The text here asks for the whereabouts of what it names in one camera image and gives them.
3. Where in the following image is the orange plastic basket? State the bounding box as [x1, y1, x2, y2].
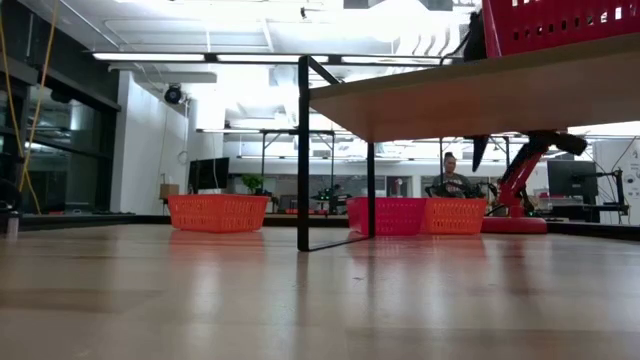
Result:
[167, 193, 271, 234]
[423, 197, 489, 236]

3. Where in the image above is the red desk lamp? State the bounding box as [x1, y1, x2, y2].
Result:
[480, 130, 556, 235]

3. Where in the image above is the green potted plant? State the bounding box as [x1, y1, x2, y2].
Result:
[240, 173, 265, 196]

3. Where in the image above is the black computer monitor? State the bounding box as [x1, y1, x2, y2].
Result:
[187, 156, 231, 195]
[546, 158, 629, 206]

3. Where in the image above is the pink plastic basket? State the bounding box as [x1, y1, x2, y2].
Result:
[481, 0, 640, 59]
[345, 196, 427, 237]

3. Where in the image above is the person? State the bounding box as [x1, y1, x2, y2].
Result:
[429, 151, 474, 200]

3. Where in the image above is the yellow cable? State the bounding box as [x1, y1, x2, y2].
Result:
[0, 0, 60, 216]

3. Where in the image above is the wooden shelf with black legs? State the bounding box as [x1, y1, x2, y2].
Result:
[297, 32, 640, 253]

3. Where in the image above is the black background frame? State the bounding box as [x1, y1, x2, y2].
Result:
[259, 128, 337, 199]

